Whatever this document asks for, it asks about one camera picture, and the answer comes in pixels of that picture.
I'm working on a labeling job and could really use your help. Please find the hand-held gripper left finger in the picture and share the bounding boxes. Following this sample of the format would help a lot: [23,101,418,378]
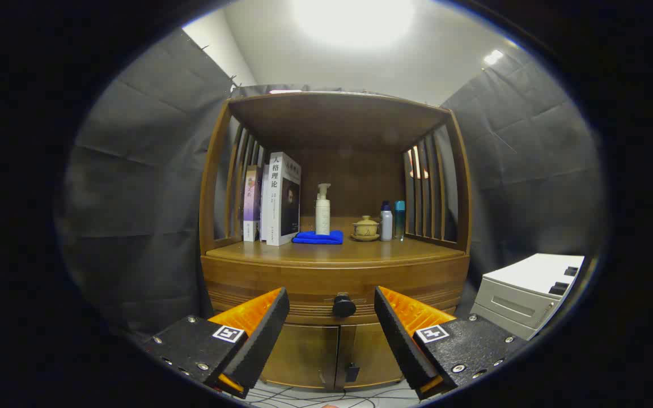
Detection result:
[144,287,290,399]

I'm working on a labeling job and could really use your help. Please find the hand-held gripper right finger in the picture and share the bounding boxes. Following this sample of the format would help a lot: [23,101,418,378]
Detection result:
[374,286,527,400]

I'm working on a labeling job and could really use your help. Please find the wooden drawer with black knob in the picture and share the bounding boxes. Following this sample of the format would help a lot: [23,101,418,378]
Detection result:
[205,263,466,325]

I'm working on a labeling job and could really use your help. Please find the wooden cabinet door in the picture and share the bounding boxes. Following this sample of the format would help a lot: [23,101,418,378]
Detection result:
[260,323,340,389]
[335,323,405,392]

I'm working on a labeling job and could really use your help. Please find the wooden countertop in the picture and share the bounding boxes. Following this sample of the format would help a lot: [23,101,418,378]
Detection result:
[206,215,466,267]

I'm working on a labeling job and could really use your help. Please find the white plastic drawer unit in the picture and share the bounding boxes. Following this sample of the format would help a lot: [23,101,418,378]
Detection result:
[470,253,586,341]

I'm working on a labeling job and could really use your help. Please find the brown wooden cabinet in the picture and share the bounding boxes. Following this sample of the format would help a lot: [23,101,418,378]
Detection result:
[199,92,473,393]

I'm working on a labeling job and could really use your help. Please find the blue folded cloth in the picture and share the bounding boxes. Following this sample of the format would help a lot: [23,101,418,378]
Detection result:
[292,229,344,245]

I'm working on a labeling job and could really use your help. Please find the white bottle with blue cap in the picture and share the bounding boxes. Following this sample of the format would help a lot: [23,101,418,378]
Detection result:
[380,201,393,242]

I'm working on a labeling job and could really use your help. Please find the yellow lidded tea cup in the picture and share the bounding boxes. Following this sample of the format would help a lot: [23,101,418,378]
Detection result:
[353,215,379,237]

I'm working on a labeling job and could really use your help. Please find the white pump bottle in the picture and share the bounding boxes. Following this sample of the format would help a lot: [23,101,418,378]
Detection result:
[315,183,332,236]

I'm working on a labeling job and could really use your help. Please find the thin purple book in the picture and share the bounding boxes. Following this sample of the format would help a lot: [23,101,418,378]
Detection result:
[243,165,263,243]

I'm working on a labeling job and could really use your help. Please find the thick white portrait book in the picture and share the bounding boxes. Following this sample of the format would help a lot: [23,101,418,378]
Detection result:
[266,151,302,247]

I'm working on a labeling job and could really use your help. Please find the black floor cables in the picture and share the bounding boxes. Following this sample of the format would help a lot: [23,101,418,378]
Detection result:
[244,381,423,408]

